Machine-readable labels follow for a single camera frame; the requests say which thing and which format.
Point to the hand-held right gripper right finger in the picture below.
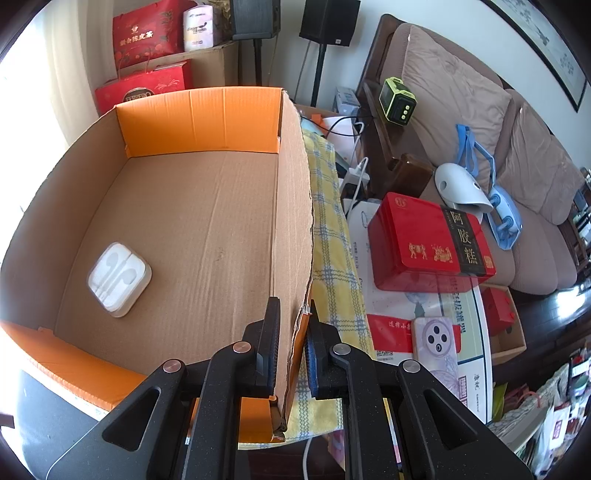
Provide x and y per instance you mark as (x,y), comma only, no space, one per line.
(311,364)

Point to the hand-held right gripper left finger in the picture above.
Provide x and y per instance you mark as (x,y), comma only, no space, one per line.
(271,344)

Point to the orange-flapped cardboard box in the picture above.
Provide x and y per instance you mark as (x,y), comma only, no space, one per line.
(207,230)

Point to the red paper envelope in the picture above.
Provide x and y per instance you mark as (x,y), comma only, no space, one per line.
(390,337)

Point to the yellow checkered cloth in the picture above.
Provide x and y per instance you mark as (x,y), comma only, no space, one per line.
(332,277)

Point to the red tin box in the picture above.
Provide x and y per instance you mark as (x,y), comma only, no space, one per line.
(415,240)

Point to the white flat carton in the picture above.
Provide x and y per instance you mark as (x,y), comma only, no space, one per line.
(471,332)

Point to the white earphone case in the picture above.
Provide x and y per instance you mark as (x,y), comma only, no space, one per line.
(117,277)

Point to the white power strip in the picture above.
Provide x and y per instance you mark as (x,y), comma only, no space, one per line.
(355,175)

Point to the small red box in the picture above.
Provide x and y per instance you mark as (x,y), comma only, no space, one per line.
(498,311)

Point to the small open cardboard tray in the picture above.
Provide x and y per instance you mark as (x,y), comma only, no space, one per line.
(510,344)

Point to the white curved plastic shell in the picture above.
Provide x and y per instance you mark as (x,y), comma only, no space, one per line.
(459,184)

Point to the white blue bag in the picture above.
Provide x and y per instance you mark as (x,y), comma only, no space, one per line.
(503,226)

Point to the pile of paper bags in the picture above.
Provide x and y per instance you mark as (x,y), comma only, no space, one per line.
(545,415)

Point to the brown wooden-framed sofa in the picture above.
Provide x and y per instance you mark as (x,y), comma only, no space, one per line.
(526,240)

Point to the blue-grey appliance box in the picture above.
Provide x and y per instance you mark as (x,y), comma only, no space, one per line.
(347,99)

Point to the black speaker stand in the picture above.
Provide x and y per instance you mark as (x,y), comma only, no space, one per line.
(256,62)
(317,74)

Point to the green cube device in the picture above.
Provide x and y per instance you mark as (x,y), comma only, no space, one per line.
(396,99)

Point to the plain brown cardboard box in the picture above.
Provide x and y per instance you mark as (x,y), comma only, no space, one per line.
(210,69)

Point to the red chocolate gift bag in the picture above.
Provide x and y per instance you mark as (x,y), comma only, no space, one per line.
(138,90)

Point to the large beige sofa cushion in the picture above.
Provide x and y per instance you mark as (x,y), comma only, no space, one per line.
(452,101)

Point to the small beige sofa cushion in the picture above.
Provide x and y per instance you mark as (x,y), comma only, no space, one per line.
(540,161)

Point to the white tissue pack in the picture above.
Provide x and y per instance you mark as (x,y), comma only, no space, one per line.
(197,27)

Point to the black speaker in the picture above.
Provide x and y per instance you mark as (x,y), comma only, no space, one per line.
(256,18)
(328,21)

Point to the red tea gift bag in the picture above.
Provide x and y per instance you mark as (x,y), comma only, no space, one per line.
(147,34)

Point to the framed ink painting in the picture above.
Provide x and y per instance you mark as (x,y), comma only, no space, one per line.
(549,46)

